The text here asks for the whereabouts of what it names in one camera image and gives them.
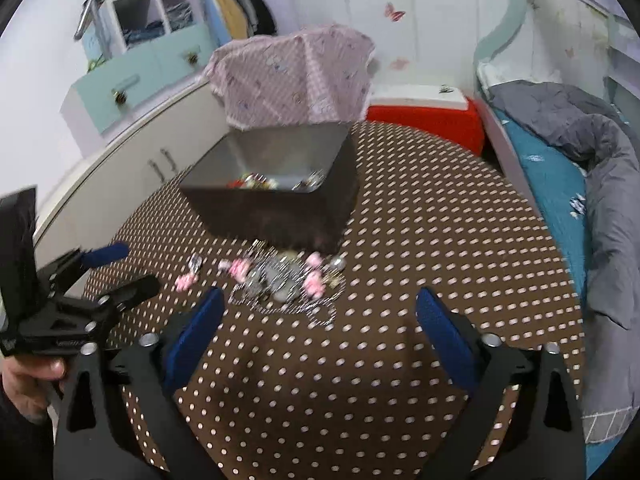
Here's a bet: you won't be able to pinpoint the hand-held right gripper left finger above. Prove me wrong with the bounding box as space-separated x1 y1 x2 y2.
52 286 226 480

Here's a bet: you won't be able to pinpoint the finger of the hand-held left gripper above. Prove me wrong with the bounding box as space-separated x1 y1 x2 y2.
54 274 161 337
37 242 130 302

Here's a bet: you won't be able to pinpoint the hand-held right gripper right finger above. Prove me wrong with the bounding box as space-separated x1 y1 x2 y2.
415 286 588 480

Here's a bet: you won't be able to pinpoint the pile of silver pink jewelry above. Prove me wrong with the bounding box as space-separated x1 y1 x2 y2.
174 242 349 332

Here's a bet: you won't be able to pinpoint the black jewelry box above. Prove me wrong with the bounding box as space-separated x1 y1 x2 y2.
178 122 359 256

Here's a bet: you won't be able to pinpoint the person's left forearm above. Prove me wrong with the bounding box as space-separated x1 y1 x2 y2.
0 397 56 480

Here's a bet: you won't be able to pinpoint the heap of assorted jewelry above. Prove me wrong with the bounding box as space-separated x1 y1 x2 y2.
227 170 324 192

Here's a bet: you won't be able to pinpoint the person's left hand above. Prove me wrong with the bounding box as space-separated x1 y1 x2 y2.
2 356 67 424

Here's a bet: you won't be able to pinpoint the white cabinet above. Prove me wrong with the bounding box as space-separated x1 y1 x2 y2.
34 79 232 282

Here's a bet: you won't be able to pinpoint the brown polka dot tablecloth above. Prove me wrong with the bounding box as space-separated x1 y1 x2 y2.
81 120 587 480

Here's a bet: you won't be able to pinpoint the teal drawer unit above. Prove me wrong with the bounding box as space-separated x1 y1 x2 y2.
59 21 222 157

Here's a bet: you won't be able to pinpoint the teal bed sheet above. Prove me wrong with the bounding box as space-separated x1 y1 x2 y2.
494 109 631 479

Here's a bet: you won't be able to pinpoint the grey quilt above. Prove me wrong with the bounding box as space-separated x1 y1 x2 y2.
487 80 640 442

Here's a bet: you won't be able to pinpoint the red box with white lid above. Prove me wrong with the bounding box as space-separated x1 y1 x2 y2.
366 83 486 157

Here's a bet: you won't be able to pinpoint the folded blue clothes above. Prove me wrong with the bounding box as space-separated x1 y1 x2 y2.
123 2 195 47

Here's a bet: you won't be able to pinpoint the white cubby shelf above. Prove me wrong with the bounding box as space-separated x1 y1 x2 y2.
101 0 202 52

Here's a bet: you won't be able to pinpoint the metal pole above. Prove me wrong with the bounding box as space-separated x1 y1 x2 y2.
73 0 122 42

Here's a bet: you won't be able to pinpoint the pink printed cloth cover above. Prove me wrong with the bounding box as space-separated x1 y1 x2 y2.
205 24 376 134

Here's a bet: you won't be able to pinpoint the row of hanging clothes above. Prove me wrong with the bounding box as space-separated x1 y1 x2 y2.
192 0 279 44

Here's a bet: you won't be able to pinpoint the pale bed frame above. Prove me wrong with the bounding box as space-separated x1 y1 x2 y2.
472 0 551 226

